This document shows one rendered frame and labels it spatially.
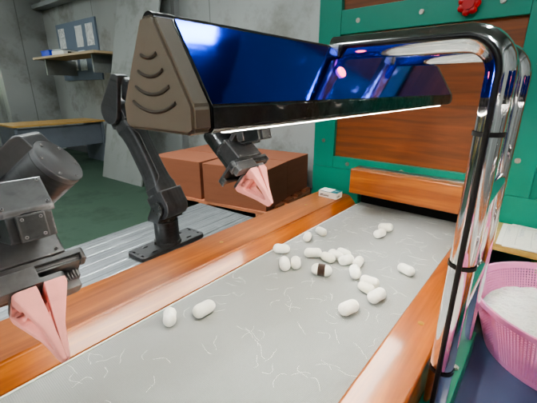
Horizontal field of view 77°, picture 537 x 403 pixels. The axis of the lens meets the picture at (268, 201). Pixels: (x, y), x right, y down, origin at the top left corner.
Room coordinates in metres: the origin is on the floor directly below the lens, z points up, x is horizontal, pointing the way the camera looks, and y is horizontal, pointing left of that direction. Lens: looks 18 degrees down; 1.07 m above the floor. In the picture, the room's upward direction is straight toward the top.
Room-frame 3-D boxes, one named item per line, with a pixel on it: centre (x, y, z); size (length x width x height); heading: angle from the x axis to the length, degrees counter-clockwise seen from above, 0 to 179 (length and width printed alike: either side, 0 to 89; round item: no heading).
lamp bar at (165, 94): (0.47, -0.12, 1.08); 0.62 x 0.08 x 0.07; 140
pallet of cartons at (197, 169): (3.14, 0.36, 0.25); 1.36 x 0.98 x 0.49; 54
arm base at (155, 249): (0.82, 0.27, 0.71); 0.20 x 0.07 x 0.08; 144
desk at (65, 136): (4.92, 3.08, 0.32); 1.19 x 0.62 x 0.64; 144
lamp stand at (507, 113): (0.41, -0.18, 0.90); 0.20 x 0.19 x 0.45; 140
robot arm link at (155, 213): (0.82, 0.26, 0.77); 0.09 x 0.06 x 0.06; 148
